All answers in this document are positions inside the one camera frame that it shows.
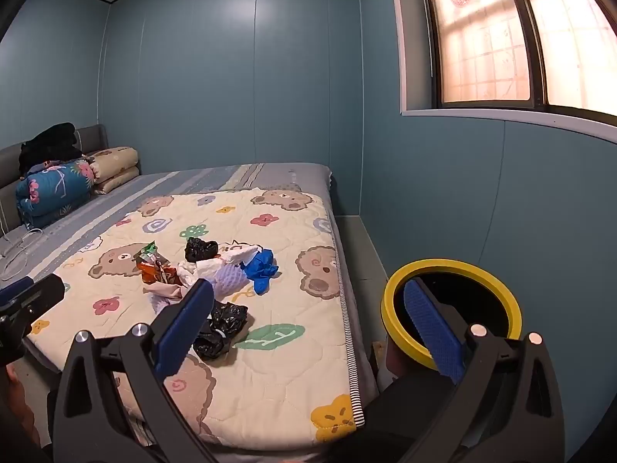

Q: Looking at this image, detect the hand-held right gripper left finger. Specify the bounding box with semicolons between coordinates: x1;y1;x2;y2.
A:
52;278;215;463

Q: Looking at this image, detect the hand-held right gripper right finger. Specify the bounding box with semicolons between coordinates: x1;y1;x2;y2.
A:
403;280;566;463

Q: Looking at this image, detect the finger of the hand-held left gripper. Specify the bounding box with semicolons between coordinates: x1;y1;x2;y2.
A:
0;274;66;365

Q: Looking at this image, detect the beige plastic bag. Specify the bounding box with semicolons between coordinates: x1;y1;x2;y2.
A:
143;263;199;304

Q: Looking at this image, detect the large black plastic bag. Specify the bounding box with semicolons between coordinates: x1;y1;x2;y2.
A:
193;300;249;360

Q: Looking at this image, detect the orange snack wrapper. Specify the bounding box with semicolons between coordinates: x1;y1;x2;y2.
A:
136;255;179;285

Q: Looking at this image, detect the small black plastic bag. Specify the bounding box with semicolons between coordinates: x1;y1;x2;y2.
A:
185;237;219;264

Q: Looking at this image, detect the green snack wrapper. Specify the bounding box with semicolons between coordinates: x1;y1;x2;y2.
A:
135;241;160;264

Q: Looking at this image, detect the black bin with yellow rim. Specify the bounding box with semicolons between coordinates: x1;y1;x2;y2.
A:
376;259;523;396

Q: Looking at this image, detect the white paper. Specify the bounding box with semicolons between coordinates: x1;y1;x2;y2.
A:
217;240;261;267

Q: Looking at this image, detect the blue rubber glove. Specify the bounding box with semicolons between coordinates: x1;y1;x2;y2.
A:
241;248;280;296

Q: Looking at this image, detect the blue floral folded quilt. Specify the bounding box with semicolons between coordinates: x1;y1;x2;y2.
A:
15;158;96;230

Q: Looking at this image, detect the cartoon bear blanket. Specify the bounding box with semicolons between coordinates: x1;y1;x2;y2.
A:
24;188;367;447

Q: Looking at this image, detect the grey bed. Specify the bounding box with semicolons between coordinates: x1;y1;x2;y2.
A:
0;162;381;463

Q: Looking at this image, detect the black clothing pile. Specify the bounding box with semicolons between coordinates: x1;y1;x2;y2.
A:
18;122;84;174

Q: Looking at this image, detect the beige folded pillow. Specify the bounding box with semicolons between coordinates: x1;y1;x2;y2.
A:
87;146;140;196

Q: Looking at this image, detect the grey padded headboard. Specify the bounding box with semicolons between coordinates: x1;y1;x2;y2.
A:
0;124;108;232

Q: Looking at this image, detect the dark framed window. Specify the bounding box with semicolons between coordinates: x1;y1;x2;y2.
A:
388;0;617;140

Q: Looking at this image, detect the white cable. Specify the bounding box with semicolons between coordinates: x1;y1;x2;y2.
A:
0;226;44;281

